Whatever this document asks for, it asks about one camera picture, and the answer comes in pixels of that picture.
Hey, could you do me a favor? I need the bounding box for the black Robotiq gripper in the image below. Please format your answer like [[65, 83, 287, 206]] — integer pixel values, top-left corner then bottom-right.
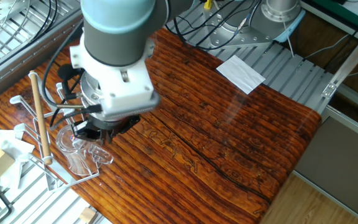
[[71, 113, 141, 146]]

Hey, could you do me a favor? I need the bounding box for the clear glass cup with handle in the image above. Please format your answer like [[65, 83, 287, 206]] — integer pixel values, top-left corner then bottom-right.
[[55, 124, 115, 178]]

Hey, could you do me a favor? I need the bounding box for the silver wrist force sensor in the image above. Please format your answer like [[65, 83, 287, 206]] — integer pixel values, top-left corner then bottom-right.
[[79, 71, 106, 110]]

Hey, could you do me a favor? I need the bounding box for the small wooden block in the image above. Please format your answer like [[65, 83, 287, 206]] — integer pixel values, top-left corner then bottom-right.
[[79, 207, 99, 224]]

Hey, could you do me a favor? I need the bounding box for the white crumpled cloth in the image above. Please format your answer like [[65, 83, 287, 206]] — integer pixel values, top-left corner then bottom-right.
[[0, 129, 35, 191]]

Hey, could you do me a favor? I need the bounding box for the glossy wood-grain board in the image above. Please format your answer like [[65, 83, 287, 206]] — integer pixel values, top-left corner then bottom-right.
[[0, 18, 323, 224]]

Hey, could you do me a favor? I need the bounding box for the white paper sheet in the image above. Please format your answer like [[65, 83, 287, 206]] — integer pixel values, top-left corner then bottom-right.
[[216, 55, 267, 95]]

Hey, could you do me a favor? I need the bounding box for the silver spare mounting plate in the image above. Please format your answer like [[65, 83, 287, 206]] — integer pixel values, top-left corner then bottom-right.
[[0, 0, 31, 24]]

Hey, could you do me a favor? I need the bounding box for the light blue face mask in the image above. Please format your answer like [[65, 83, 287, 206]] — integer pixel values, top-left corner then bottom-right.
[[273, 9, 306, 44]]

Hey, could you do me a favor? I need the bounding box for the grey flat panel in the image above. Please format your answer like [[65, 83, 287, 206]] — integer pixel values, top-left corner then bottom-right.
[[293, 116, 358, 224]]

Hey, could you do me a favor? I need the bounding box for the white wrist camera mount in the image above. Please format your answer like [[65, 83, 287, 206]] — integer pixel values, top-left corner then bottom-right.
[[69, 37, 162, 121]]

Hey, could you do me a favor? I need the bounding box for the white wire cup rack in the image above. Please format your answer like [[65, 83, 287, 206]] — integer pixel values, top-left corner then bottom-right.
[[9, 70, 102, 192]]

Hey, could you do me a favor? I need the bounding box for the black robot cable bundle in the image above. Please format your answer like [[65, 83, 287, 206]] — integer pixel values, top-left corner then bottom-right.
[[40, 0, 262, 130]]

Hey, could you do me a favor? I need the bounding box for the loose thin cable bundle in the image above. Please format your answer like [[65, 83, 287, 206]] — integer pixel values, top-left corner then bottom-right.
[[0, 0, 59, 65]]

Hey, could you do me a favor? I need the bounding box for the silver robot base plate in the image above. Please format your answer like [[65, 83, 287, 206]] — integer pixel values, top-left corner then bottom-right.
[[203, 0, 304, 51]]

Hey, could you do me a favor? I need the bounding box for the aluminium frame post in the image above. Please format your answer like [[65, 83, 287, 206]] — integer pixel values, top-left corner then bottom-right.
[[321, 29, 358, 100]]

